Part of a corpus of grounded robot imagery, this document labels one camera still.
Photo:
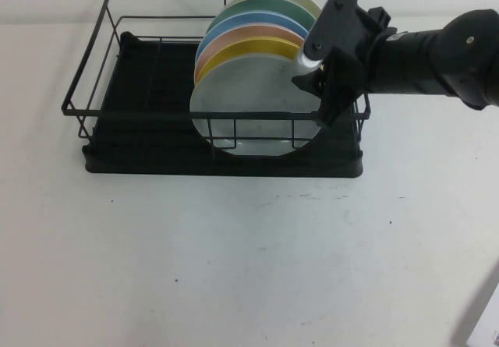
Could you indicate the green round plate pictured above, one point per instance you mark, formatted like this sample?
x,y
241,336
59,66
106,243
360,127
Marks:
x,y
253,6

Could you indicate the white printed box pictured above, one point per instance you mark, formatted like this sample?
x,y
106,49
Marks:
x,y
489,323

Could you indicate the black plastic drip tray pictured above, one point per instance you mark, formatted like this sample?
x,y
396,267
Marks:
x,y
156,165

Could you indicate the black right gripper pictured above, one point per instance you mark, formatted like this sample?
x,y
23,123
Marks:
x,y
347,82

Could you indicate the yellow round plate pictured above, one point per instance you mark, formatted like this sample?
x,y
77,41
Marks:
x,y
241,48

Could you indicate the pink round plate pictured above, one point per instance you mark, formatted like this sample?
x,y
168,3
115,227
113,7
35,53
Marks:
x,y
241,33

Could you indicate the blue round plate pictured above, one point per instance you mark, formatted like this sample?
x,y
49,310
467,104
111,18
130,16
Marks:
x,y
241,19

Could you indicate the grey round plate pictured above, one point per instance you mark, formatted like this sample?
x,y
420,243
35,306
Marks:
x,y
249,89

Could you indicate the grey silver wrist camera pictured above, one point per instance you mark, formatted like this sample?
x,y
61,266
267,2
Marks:
x,y
335,23

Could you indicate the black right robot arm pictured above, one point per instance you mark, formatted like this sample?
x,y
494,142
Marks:
x,y
429,62

